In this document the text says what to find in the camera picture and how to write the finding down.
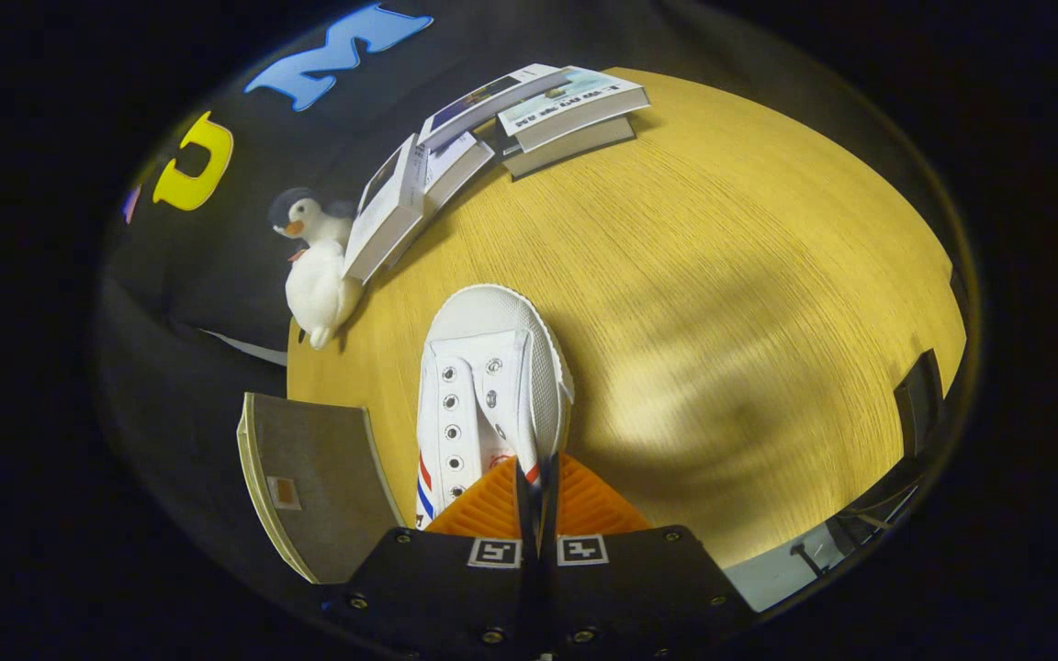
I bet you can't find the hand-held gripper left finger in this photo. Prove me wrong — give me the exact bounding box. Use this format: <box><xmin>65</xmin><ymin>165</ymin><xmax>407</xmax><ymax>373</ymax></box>
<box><xmin>322</xmin><ymin>456</ymin><xmax>531</xmax><ymax>660</ymax></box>

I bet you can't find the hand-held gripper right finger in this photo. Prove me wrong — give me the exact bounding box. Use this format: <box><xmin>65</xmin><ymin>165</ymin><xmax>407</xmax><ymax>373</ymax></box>
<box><xmin>543</xmin><ymin>453</ymin><xmax>760</xmax><ymax>660</ymax></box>

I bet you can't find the white canvas shoe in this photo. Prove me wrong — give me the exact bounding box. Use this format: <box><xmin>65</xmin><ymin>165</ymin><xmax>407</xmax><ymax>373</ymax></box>
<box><xmin>414</xmin><ymin>284</ymin><xmax>576</xmax><ymax>531</ymax></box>

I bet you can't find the grey fabric storage box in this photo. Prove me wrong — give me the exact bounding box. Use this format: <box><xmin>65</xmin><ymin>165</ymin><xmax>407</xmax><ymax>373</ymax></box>
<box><xmin>236</xmin><ymin>392</ymin><xmax>406</xmax><ymax>585</ymax></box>

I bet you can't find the white book with dark photo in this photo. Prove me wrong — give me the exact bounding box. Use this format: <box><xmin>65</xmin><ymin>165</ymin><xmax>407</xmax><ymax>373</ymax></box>
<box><xmin>342</xmin><ymin>134</ymin><xmax>429</xmax><ymax>284</ymax></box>

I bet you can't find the plain white book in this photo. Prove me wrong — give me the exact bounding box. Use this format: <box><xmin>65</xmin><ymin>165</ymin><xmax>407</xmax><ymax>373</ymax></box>
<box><xmin>419</xmin><ymin>131</ymin><xmax>496</xmax><ymax>219</ymax></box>

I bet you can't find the dark grey book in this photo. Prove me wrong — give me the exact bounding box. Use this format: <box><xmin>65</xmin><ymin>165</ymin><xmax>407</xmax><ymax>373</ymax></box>
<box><xmin>500</xmin><ymin>115</ymin><xmax>637</xmax><ymax>181</ymax></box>

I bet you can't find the dark chair back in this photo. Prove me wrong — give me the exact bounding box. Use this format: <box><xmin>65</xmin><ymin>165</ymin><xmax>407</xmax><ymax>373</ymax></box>
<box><xmin>894</xmin><ymin>349</ymin><xmax>948</xmax><ymax>460</ymax></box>

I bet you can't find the book with pale green cover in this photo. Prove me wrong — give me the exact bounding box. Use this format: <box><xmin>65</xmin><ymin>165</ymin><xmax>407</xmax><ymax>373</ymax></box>
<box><xmin>497</xmin><ymin>66</ymin><xmax>652</xmax><ymax>153</ymax></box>

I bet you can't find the book with blue cover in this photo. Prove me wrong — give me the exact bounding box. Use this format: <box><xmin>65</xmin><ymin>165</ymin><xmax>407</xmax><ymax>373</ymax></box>
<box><xmin>416</xmin><ymin>63</ymin><xmax>571</xmax><ymax>152</ymax></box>

